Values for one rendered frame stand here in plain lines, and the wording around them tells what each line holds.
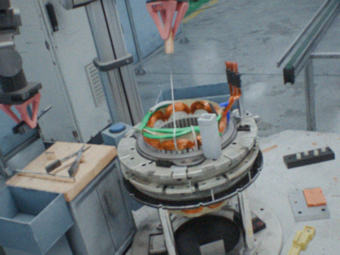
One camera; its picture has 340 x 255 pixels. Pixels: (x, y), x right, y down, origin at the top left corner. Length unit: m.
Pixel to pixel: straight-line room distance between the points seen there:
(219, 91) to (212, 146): 0.49
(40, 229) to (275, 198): 0.67
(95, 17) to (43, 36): 1.82
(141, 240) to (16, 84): 0.52
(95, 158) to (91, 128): 2.35
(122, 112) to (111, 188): 0.38
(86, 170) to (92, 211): 0.10
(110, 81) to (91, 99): 2.02
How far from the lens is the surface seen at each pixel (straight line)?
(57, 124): 3.48
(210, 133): 0.89
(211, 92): 1.38
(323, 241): 1.18
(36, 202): 1.08
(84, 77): 3.37
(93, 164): 1.07
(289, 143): 1.58
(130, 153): 1.01
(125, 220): 1.22
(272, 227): 1.20
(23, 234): 0.99
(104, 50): 1.40
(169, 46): 0.95
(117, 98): 1.43
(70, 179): 1.03
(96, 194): 1.10
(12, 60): 0.94
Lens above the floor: 1.57
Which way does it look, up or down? 26 degrees down
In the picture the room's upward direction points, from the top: 12 degrees counter-clockwise
